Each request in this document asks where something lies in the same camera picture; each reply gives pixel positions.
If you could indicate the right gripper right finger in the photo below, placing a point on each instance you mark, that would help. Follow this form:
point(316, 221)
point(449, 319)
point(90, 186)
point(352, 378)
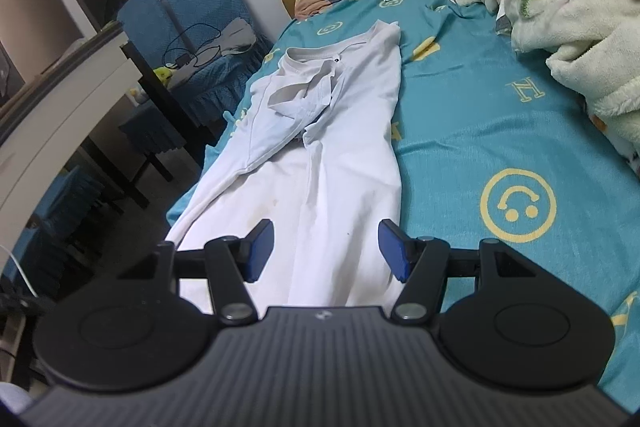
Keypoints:
point(496, 315)

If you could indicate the teal patterned bed sheet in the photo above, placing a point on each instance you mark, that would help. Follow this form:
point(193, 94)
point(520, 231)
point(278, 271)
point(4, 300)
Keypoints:
point(488, 144)

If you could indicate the brown cardboard box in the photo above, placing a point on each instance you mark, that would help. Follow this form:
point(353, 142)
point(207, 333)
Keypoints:
point(35, 34)

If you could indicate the white desk with black legs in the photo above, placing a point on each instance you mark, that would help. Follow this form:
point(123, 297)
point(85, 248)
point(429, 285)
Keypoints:
point(43, 125)

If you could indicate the grey cloth on chair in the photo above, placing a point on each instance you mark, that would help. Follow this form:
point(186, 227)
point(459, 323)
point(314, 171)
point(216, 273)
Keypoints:
point(204, 43)

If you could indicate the blue covered chair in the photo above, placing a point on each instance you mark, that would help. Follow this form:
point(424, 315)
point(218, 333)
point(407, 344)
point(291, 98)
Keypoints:
point(149, 30)
point(221, 85)

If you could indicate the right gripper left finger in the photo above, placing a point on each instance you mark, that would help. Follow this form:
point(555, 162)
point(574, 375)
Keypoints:
point(152, 322)

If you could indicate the yellow green toy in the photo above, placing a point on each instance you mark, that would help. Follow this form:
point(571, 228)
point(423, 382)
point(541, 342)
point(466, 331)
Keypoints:
point(163, 74)

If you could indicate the white t-shirt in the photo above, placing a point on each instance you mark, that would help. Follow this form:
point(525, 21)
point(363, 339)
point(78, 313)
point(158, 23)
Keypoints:
point(313, 155)

